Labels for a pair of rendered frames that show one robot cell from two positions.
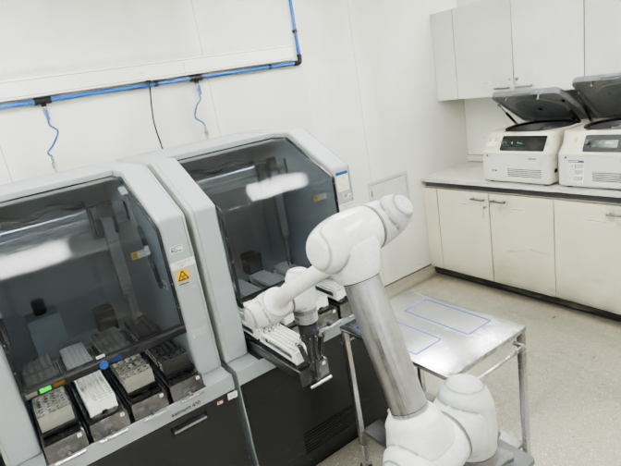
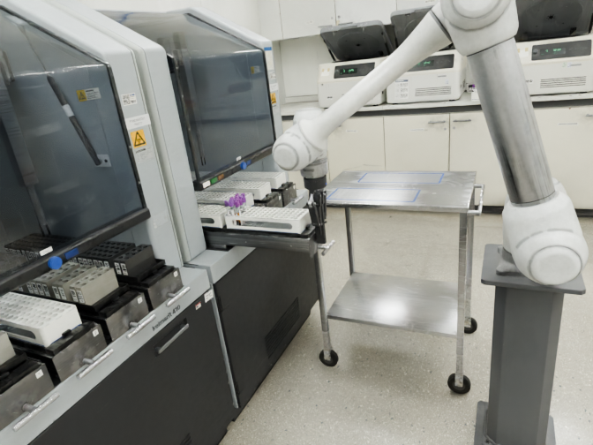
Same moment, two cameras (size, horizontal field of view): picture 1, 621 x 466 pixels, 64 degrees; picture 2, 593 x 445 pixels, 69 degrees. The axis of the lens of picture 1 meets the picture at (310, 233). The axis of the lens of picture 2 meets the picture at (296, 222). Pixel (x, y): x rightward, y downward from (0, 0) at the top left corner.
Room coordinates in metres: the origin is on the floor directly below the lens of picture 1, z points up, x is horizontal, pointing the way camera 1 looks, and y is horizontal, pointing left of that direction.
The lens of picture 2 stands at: (0.57, 0.81, 1.37)
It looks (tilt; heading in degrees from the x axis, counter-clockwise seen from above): 21 degrees down; 330
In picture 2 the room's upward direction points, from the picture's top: 7 degrees counter-clockwise
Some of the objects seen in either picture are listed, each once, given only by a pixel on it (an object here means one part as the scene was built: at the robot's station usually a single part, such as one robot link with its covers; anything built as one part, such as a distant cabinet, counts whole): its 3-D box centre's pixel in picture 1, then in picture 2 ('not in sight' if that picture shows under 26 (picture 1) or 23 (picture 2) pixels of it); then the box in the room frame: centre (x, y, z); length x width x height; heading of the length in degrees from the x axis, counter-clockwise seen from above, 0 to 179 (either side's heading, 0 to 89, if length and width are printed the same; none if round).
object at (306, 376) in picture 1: (272, 344); (237, 231); (1.98, 0.25, 0.78); 0.73 x 0.14 x 0.09; 33
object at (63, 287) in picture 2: (133, 373); (80, 283); (1.81, 0.80, 0.85); 0.12 x 0.02 x 0.06; 122
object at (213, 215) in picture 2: (249, 321); (196, 215); (2.13, 0.35, 0.83); 0.30 x 0.10 x 0.06; 33
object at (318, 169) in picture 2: (305, 314); (313, 167); (1.70, 0.07, 1.03); 0.09 x 0.09 x 0.06
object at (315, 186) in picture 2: (309, 332); (316, 189); (1.70, 0.07, 0.96); 0.08 x 0.07 x 0.09; 123
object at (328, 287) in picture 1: (326, 287); (253, 181); (2.39, -0.03, 0.83); 0.30 x 0.10 x 0.06; 33
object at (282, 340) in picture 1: (286, 343); (267, 220); (1.87, 0.18, 0.83); 0.30 x 0.10 x 0.06; 33
